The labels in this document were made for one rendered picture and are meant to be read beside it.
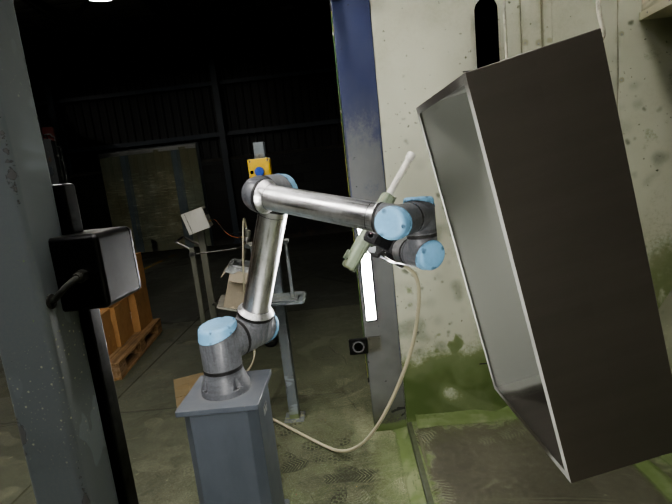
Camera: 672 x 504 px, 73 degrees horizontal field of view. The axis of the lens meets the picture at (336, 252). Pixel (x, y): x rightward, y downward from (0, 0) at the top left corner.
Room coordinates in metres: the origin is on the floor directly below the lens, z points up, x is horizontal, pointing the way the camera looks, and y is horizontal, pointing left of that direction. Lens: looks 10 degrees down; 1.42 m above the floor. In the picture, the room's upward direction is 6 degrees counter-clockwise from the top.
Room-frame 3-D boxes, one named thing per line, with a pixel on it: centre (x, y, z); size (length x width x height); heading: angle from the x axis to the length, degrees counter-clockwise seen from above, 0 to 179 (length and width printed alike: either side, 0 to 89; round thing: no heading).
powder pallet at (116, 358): (3.98, 2.26, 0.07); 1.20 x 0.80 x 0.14; 5
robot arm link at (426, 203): (1.33, -0.25, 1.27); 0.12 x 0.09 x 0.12; 144
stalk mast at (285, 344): (2.55, 0.36, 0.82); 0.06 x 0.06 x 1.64; 88
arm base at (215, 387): (1.67, 0.49, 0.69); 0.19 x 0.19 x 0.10
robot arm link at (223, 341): (1.67, 0.48, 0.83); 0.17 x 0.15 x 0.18; 144
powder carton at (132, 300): (4.38, 2.11, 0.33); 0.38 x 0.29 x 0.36; 5
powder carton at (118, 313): (3.97, 2.13, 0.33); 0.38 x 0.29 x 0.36; 7
